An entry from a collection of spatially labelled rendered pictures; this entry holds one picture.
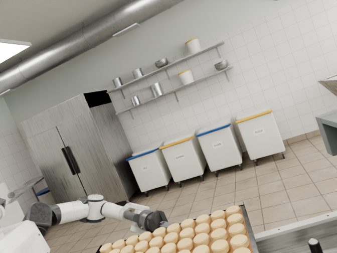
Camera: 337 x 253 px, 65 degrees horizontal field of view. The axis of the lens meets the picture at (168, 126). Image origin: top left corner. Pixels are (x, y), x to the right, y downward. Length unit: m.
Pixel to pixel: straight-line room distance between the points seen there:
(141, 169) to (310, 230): 3.75
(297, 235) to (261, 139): 3.15
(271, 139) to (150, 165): 1.96
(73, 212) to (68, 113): 3.46
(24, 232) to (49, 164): 4.05
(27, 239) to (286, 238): 0.89
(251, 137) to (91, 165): 2.63
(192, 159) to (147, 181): 0.90
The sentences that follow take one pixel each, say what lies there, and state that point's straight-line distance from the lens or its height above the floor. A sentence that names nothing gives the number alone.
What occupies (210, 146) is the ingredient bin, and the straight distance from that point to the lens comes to 4.18.
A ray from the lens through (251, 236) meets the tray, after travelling 0.88.
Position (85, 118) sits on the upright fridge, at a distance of 4.50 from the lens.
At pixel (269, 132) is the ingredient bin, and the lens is 4.11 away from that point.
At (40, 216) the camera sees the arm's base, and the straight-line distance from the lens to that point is 1.26.
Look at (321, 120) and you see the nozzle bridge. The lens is 1.15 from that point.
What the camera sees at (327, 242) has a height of 0.84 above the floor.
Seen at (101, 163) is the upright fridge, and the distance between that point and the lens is 4.56.
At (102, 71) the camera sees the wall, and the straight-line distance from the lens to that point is 5.30.
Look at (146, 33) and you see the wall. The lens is 4.97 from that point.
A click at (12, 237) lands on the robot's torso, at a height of 1.22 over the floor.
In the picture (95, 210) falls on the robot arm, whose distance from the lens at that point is 1.40.
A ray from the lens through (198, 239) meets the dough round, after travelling 0.90.
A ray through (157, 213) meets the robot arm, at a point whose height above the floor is 1.05.
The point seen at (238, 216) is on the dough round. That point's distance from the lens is 0.94.
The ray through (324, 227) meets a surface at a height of 0.87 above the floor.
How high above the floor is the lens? 1.46
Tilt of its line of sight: 6 degrees down
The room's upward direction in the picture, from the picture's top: 22 degrees counter-clockwise
